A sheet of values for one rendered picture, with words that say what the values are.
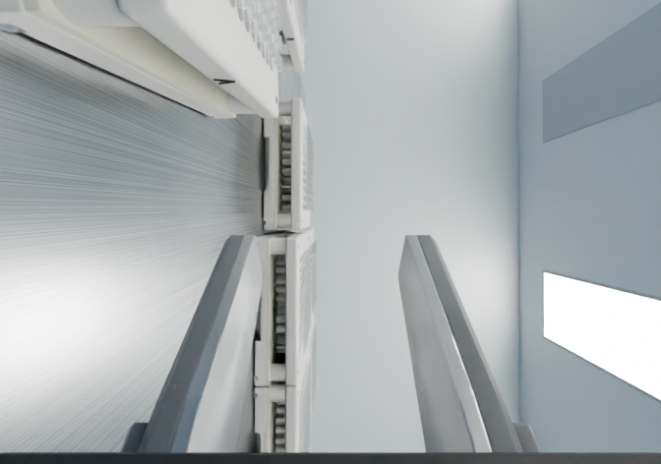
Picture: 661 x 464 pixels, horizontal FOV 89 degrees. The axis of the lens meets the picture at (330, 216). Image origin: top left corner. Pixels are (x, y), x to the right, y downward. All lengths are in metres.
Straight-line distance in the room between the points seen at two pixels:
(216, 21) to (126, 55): 0.05
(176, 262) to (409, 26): 3.92
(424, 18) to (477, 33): 0.57
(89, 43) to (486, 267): 3.78
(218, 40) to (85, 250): 0.13
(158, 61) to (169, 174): 0.09
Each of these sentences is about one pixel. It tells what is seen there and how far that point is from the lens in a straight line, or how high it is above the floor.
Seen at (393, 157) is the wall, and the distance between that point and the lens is 3.60.
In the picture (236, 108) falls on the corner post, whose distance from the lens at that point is 0.36.
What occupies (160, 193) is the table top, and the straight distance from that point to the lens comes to 0.28.
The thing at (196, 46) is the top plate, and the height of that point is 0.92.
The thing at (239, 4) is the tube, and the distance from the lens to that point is 0.23.
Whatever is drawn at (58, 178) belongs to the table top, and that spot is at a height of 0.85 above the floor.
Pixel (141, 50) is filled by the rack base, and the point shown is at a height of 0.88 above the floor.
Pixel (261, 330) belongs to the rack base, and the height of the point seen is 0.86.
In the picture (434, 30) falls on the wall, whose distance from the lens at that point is 4.14.
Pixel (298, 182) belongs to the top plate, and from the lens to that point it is 0.63.
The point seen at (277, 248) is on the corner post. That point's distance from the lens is 0.57.
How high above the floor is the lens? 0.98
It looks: level
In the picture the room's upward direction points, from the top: 90 degrees clockwise
